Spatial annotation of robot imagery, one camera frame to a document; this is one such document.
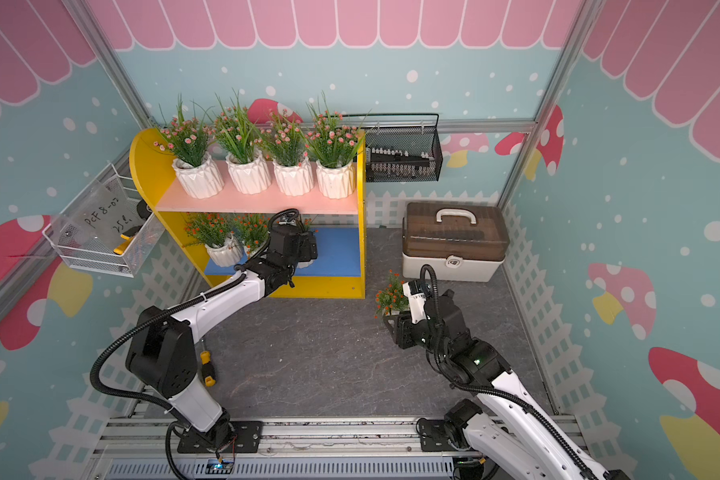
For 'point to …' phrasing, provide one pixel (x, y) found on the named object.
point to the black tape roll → (143, 209)
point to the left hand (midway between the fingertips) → (299, 241)
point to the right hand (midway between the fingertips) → (391, 317)
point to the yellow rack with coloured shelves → (340, 226)
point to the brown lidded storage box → (464, 242)
